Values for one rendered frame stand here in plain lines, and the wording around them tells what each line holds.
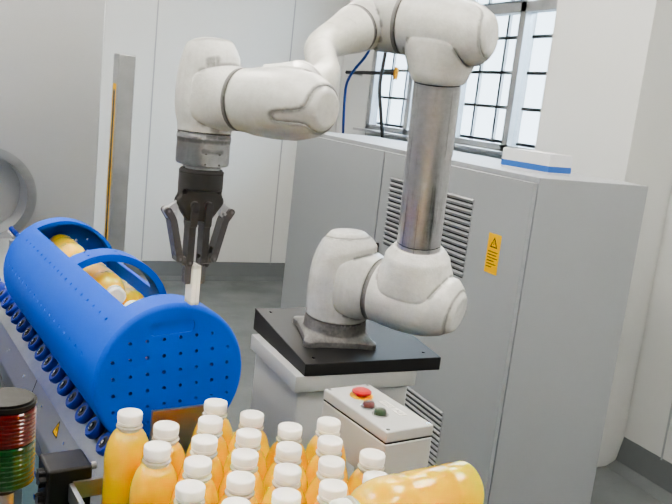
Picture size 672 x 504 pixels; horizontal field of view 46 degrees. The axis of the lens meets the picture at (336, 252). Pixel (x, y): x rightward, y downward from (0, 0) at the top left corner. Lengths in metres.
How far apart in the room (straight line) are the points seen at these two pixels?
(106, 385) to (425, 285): 0.73
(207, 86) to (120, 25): 5.32
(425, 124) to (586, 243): 1.36
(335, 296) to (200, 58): 0.78
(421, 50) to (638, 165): 2.32
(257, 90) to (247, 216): 5.75
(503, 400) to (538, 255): 0.53
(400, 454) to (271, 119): 0.59
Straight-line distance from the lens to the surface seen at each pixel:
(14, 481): 0.97
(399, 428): 1.34
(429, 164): 1.71
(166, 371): 1.48
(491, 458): 2.98
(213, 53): 1.30
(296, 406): 1.86
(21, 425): 0.94
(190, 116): 1.31
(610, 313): 3.10
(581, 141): 4.04
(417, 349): 2.00
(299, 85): 1.19
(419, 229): 1.75
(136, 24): 6.62
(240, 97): 1.24
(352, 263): 1.85
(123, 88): 2.85
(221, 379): 1.53
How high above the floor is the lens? 1.62
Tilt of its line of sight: 11 degrees down
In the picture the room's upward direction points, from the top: 6 degrees clockwise
